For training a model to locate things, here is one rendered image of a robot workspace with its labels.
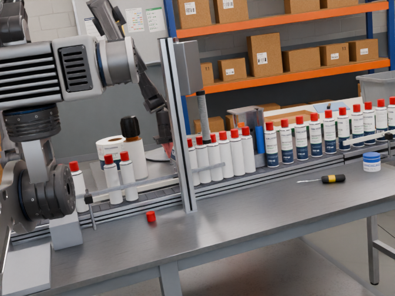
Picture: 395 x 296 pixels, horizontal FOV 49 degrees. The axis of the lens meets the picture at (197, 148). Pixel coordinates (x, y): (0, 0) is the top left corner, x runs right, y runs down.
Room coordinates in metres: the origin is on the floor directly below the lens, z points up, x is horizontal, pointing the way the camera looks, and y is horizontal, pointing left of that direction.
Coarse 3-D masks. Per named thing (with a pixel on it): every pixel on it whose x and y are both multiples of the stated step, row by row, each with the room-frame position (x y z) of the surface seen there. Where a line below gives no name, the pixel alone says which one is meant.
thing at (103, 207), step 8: (296, 160) 1.92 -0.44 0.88; (312, 160) 1.88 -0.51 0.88; (256, 168) 1.89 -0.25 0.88; (264, 168) 1.87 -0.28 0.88; (280, 168) 1.84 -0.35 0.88; (240, 176) 1.80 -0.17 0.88; (200, 184) 1.77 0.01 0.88; (208, 184) 1.75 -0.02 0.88; (152, 192) 1.76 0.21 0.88; (160, 192) 1.74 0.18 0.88; (168, 192) 1.73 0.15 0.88; (176, 192) 1.71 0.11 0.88; (136, 200) 1.68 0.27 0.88; (144, 200) 1.67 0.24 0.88; (96, 208) 1.65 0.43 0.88; (104, 208) 1.64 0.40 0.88; (40, 224) 1.58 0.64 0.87
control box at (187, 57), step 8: (176, 48) 1.60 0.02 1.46; (184, 48) 1.60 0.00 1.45; (192, 48) 1.68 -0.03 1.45; (176, 56) 1.60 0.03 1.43; (184, 56) 1.60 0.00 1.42; (192, 56) 1.67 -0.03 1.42; (176, 64) 1.61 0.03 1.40; (184, 64) 1.60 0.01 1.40; (192, 64) 1.66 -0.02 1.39; (184, 72) 1.60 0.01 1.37; (192, 72) 1.64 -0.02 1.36; (200, 72) 1.74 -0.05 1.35; (184, 80) 1.60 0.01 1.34; (192, 80) 1.63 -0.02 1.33; (200, 80) 1.73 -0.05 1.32; (184, 88) 1.60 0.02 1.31; (192, 88) 1.62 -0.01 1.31; (200, 88) 1.71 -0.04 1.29
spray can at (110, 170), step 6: (108, 156) 1.67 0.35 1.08; (108, 162) 1.67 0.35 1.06; (108, 168) 1.66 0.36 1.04; (114, 168) 1.67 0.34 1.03; (108, 174) 1.66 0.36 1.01; (114, 174) 1.66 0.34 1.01; (108, 180) 1.66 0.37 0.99; (114, 180) 1.66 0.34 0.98; (108, 186) 1.67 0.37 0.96; (114, 186) 1.66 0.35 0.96; (108, 192) 1.68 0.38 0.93; (114, 192) 1.66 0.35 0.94; (120, 192) 1.68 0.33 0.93; (114, 198) 1.66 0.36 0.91; (120, 198) 1.67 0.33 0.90; (114, 204) 1.66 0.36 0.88
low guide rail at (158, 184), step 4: (168, 180) 1.78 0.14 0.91; (172, 180) 1.78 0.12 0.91; (176, 180) 1.79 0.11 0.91; (148, 184) 1.76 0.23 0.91; (152, 184) 1.76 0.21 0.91; (156, 184) 1.76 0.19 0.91; (160, 184) 1.77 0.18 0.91; (164, 184) 1.77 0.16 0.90; (168, 184) 1.78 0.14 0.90; (140, 188) 1.74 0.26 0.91; (144, 188) 1.75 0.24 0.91; (148, 188) 1.75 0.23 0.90; (152, 188) 1.76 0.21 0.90; (124, 192) 1.72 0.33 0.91; (96, 196) 1.70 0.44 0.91; (100, 196) 1.70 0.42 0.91; (104, 196) 1.70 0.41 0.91; (108, 196) 1.71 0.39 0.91; (96, 200) 1.69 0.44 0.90; (100, 200) 1.70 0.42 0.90
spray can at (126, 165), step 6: (120, 156) 1.69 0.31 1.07; (126, 156) 1.69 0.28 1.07; (120, 162) 1.69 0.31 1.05; (126, 162) 1.68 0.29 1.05; (120, 168) 1.68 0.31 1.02; (126, 168) 1.67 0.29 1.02; (132, 168) 1.69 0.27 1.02; (126, 174) 1.67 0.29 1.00; (132, 174) 1.68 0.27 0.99; (126, 180) 1.67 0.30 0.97; (132, 180) 1.68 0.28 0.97; (126, 192) 1.68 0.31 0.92; (132, 192) 1.68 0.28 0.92; (126, 198) 1.68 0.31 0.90; (132, 198) 1.67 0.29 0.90; (138, 198) 1.70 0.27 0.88
